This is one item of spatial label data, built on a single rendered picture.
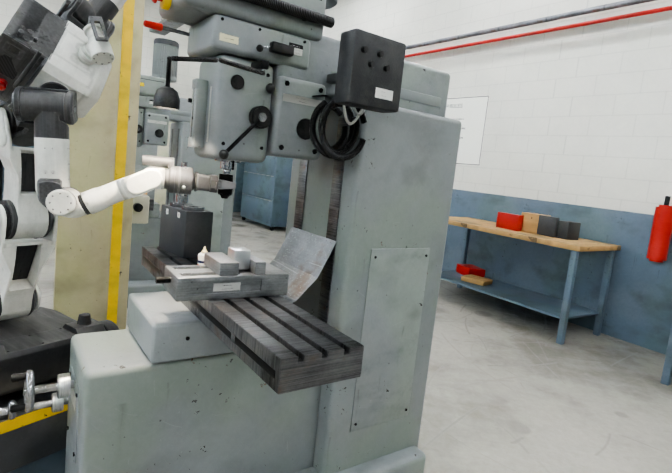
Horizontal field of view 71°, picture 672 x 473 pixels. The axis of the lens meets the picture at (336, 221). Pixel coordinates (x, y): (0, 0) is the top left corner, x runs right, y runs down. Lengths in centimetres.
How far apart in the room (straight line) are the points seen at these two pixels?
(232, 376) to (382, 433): 71
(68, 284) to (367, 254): 216
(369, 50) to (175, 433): 129
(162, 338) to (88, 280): 192
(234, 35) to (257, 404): 119
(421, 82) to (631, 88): 362
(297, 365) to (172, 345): 53
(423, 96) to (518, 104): 403
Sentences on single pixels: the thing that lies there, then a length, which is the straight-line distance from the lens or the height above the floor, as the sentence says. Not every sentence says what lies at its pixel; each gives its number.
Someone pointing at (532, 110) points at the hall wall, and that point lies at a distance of 584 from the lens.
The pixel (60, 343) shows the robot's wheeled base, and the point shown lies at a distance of 205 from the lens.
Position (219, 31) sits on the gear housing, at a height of 168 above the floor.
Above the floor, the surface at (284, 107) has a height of 150.
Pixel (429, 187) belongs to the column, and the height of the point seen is 129.
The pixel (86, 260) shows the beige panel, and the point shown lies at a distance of 334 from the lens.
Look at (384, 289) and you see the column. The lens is 178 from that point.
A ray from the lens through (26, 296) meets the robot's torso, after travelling 218.
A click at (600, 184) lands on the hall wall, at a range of 535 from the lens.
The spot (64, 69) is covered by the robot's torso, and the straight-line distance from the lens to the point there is 171.
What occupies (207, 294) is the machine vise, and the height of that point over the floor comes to 92.
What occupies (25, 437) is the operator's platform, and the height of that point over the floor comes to 31.
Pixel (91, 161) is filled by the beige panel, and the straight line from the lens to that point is 326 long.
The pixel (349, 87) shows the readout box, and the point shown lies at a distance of 142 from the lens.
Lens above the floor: 133
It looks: 7 degrees down
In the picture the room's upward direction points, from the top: 6 degrees clockwise
